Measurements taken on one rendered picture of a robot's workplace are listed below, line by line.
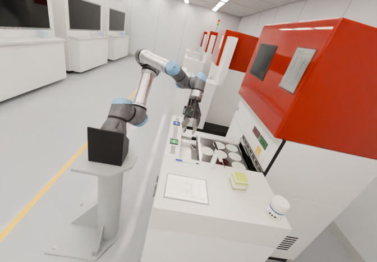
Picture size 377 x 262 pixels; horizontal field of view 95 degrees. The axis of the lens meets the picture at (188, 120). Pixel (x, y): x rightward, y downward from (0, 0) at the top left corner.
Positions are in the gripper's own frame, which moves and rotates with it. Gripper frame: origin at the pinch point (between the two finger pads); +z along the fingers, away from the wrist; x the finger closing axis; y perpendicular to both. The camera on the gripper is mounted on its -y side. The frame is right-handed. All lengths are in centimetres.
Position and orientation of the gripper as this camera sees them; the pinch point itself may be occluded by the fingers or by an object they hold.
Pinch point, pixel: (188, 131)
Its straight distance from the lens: 102.9
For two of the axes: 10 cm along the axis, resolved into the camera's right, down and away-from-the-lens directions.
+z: -2.4, 9.7, -1.1
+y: -3.8, -1.9, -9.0
